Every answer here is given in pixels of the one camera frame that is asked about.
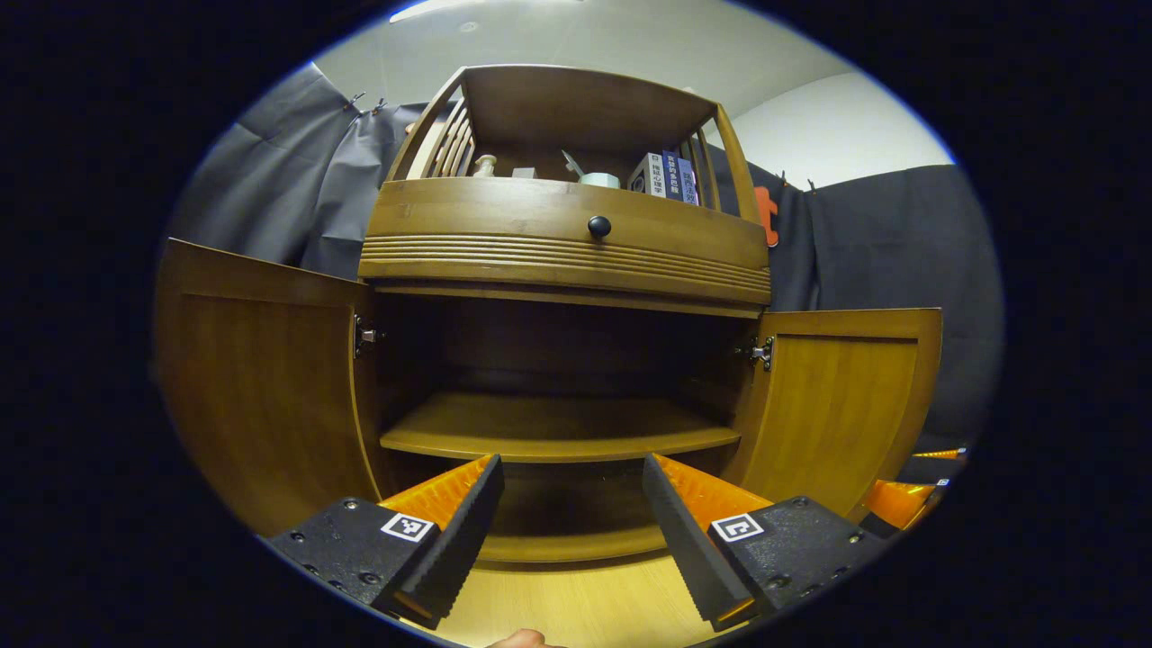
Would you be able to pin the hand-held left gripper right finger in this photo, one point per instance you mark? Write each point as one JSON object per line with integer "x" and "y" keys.
{"x": 688, "y": 540}

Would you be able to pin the dark blue book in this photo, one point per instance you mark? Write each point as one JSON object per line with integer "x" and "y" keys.
{"x": 671, "y": 176}

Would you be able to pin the metal door hinge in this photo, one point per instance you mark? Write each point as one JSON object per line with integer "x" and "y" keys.
{"x": 761, "y": 353}
{"x": 364, "y": 337}

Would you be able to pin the black backdrop cloth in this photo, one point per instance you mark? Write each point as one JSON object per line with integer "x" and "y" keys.
{"x": 900, "y": 252}

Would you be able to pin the black round drawer knob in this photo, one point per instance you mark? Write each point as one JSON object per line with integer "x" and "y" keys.
{"x": 599, "y": 227}

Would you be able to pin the wooden drawer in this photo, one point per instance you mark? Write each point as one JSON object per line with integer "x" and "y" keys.
{"x": 486, "y": 225}

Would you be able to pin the wooden inner shelf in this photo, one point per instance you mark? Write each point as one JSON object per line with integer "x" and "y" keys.
{"x": 558, "y": 427}

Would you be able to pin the small white box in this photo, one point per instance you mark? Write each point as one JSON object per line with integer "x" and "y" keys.
{"x": 524, "y": 173}

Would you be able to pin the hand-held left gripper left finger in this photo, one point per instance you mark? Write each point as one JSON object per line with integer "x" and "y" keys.
{"x": 454, "y": 549}

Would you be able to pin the white cup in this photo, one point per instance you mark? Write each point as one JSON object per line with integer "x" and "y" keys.
{"x": 599, "y": 180}

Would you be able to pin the light blue book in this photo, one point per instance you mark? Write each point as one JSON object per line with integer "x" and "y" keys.
{"x": 688, "y": 183}

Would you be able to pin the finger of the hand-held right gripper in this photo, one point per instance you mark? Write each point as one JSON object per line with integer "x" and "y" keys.
{"x": 900, "y": 506}
{"x": 927, "y": 468}

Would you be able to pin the wooden double-door shoe cabinet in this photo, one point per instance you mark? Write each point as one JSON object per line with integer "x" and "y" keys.
{"x": 576, "y": 108}

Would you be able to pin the wooden cabinet door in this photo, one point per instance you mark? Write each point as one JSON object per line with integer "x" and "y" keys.
{"x": 837, "y": 405}
{"x": 261, "y": 387}

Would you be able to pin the white book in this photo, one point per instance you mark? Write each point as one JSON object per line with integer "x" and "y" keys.
{"x": 650, "y": 175}

